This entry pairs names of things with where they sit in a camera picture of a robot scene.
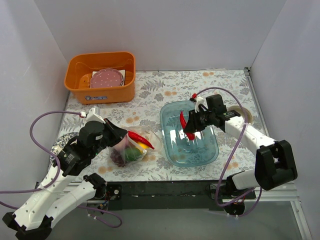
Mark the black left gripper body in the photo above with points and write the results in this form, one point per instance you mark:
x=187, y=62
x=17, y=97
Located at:
x=117, y=132

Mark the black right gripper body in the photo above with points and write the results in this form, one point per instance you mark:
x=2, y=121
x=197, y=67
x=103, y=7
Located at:
x=195, y=120

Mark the red chili pepper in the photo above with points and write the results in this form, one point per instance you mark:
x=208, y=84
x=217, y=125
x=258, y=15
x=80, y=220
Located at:
x=190, y=136
x=141, y=139

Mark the dark red grape bunch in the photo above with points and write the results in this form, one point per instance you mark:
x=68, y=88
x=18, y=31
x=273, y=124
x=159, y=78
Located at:
x=116, y=158

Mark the green lime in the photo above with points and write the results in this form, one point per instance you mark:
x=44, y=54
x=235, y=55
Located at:
x=132, y=154

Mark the clear zip top bag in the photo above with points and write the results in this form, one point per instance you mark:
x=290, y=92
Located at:
x=144, y=131

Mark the yellow lemon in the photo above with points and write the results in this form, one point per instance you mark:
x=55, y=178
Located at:
x=142, y=146

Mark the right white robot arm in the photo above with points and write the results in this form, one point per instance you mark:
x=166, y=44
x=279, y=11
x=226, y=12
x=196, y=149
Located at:
x=274, y=160

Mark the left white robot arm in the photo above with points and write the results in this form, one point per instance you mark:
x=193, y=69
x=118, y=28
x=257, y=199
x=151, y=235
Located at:
x=35, y=219

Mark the beige ceramic bowl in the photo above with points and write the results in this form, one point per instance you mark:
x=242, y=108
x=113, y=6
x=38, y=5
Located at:
x=243, y=112

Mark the blue patterned plate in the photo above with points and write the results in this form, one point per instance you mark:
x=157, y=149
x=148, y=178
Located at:
x=60, y=143

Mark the clear blue plastic tray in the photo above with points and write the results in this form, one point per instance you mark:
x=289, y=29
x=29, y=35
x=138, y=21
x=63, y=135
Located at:
x=179, y=149

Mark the pink dotted plate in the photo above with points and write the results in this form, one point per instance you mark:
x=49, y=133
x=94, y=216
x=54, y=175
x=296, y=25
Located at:
x=107, y=78

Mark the orange plastic basket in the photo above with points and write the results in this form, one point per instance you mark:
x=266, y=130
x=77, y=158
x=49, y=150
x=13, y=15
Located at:
x=79, y=73

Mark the aluminium frame rail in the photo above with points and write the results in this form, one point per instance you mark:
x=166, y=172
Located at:
x=277, y=216

